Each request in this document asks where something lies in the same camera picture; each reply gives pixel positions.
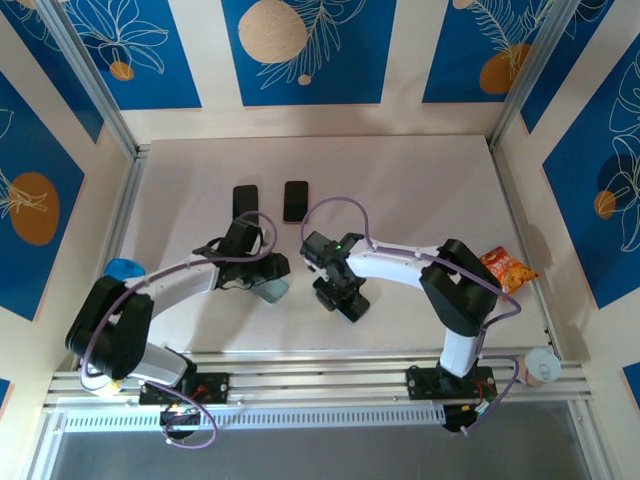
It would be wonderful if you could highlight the orange snack bag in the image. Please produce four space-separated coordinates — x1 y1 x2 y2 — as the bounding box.
479 245 540 295

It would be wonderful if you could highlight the paper cup with white lid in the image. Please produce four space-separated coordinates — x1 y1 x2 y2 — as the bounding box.
517 347 562 389

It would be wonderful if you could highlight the black phone case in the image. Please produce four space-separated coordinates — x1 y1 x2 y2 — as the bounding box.
231 184 261 222

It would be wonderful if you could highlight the aluminium side rail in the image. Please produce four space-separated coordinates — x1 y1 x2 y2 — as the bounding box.
74 143 151 371
487 139 561 361

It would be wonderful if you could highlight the grey-blue phone case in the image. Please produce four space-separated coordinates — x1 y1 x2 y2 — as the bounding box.
252 278 291 306

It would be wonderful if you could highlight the black base plate left arm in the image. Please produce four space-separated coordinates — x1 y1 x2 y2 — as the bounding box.
138 372 230 406

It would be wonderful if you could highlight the black base plate right arm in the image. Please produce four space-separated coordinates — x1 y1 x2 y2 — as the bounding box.
405 367 499 401

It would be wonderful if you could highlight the black electronics board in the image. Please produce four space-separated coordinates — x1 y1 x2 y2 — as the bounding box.
158 403 205 442
442 399 496 435

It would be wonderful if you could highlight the aluminium rail frame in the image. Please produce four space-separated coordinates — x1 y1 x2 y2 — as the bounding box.
42 349 596 414

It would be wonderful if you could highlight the black smartphone teal edge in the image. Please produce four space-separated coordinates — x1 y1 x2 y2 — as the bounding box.
313 279 372 324

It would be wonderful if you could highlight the white slotted cable duct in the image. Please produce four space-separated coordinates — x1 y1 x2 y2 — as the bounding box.
62 405 446 434

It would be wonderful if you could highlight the yellow drink can silver lid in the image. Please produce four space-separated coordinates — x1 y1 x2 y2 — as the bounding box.
92 379 124 399

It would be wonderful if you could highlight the aluminium corner post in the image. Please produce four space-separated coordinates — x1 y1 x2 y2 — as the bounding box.
37 0 140 156
489 0 581 149

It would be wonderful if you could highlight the black smartphone purple edge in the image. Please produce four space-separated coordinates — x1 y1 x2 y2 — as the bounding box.
233 185 260 220

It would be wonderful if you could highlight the blue round object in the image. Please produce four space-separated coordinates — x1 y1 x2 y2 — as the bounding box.
103 257 146 281

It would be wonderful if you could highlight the pink phone case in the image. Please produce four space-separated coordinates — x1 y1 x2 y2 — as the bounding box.
282 180 310 226

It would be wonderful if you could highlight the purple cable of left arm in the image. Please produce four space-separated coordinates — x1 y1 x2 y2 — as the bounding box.
79 209 279 449

